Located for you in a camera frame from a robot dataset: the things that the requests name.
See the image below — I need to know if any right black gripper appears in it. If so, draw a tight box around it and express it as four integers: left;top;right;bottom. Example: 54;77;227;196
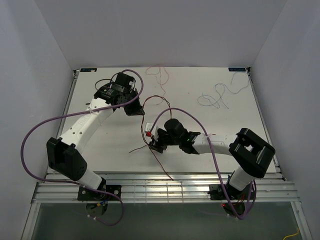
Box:
149;129;181;154

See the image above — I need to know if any red black paired wire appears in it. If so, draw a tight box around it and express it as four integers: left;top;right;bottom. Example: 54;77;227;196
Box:
128;94;175;181

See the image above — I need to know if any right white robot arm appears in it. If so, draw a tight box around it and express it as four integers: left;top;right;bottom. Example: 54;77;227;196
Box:
144;118;276;199

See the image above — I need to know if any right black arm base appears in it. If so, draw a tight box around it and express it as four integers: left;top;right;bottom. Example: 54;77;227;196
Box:
204;183;258;216

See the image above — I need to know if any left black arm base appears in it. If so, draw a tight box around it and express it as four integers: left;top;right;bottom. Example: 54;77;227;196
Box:
77;185;122;217

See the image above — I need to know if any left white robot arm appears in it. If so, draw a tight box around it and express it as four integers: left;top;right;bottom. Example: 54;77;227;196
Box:
46;69;145;200

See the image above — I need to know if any left blue corner label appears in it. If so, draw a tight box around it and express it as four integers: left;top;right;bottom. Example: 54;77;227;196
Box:
80;68;97;73

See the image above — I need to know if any blue corner label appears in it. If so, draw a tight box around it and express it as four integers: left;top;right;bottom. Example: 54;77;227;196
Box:
80;68;97;73
228;67;247;73

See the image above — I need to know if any right blue corner label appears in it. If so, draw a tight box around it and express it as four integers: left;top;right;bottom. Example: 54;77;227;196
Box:
228;67;247;73

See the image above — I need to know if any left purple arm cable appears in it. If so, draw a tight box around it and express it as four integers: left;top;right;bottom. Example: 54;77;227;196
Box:
20;69;145;226

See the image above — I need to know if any aluminium rail frame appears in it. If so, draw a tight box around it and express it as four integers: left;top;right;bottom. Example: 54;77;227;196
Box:
21;67;313;240

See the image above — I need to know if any yellow wire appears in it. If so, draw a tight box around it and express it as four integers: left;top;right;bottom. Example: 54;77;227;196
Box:
283;227;300;240

